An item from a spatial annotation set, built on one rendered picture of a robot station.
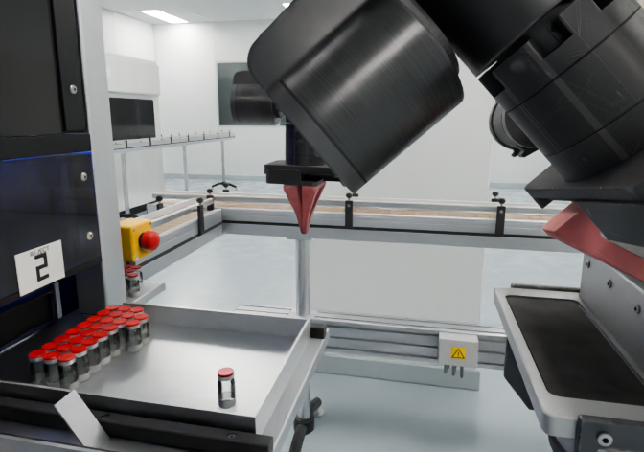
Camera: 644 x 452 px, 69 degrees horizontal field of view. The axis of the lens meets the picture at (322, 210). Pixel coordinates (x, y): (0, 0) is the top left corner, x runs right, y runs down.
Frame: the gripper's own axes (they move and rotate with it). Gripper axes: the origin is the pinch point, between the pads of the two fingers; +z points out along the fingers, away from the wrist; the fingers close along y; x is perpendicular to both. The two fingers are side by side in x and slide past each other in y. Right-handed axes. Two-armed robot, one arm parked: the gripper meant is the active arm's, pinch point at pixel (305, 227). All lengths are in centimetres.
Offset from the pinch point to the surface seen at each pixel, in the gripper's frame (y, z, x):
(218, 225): 49, 22, -77
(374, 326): -4, 54, -84
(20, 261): 38.2, 5.1, 10.7
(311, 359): -1.5, 20.2, 0.5
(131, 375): 22.0, 20.4, 10.6
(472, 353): -35, 58, -79
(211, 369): 12.0, 20.2, 6.6
